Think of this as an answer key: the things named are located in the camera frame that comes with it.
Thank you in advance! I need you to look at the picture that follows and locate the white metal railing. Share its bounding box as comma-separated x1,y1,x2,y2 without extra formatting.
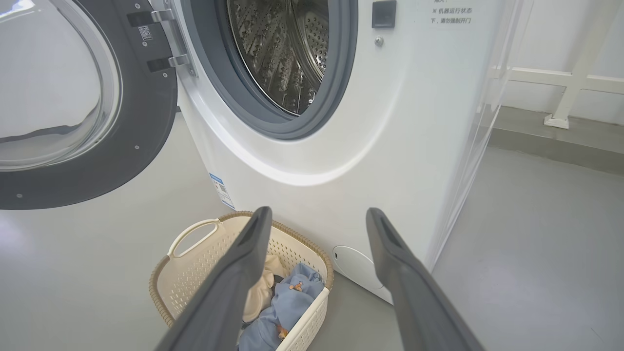
490,0,624,130

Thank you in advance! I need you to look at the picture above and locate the white front-load washing machine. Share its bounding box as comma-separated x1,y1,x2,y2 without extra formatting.
149,0,525,305

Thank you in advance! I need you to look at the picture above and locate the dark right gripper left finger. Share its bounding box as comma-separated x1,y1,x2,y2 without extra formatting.
155,206,273,351

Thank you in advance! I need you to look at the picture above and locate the blue and cream bear-print garment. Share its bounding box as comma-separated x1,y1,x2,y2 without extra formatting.
242,253,289,323

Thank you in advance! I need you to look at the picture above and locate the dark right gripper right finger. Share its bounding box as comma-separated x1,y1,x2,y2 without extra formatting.
366,207,483,351

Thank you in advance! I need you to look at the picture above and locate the blue energy label sticker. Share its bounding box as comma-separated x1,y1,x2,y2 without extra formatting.
209,172,235,211

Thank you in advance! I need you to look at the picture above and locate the black round glass washer door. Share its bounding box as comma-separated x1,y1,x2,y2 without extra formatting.
0,0,178,211

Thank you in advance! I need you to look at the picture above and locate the round white filter cover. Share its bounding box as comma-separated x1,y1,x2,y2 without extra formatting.
332,245,393,304

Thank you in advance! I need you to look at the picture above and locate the cream perforated laundry basket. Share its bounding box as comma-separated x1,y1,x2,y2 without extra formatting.
149,211,335,351

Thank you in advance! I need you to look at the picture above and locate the chrome door hinge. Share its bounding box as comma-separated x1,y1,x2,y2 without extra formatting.
127,0,196,78

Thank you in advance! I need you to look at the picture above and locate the black square door latch socket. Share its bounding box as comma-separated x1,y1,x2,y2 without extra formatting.
372,0,397,29

